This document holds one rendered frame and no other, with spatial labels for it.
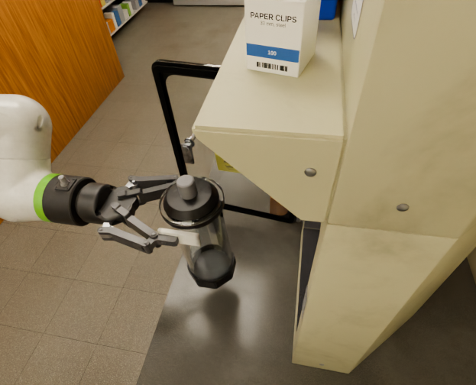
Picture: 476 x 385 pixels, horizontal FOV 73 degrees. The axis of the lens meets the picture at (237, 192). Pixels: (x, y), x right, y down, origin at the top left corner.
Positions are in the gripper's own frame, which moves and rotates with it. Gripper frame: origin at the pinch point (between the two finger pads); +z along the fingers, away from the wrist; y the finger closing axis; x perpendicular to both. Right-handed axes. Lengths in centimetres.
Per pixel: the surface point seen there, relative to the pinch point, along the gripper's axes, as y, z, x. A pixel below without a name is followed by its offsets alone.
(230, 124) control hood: -12.8, 11.1, -29.3
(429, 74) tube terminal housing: -13.5, 23.1, -34.3
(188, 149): 18.8, -6.9, 1.7
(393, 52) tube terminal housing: -13.5, 20.8, -35.4
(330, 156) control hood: -13.5, 18.7, -27.6
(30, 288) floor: 24, -124, 123
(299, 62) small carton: -5.4, 15.7, -30.8
